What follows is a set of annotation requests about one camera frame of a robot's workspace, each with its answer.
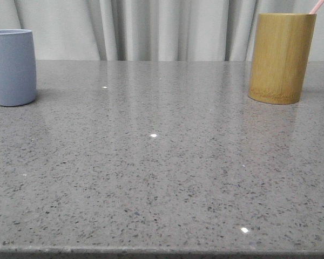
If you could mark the blue plastic cup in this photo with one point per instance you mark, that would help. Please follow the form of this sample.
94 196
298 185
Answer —
17 67

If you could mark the pink chopstick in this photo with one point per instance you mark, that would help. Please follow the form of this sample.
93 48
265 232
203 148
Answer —
316 7

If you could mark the bamboo cylinder holder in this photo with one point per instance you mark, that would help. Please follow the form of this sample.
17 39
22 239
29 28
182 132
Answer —
280 56

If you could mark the grey pleated curtain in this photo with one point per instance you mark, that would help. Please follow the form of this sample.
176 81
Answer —
143 30

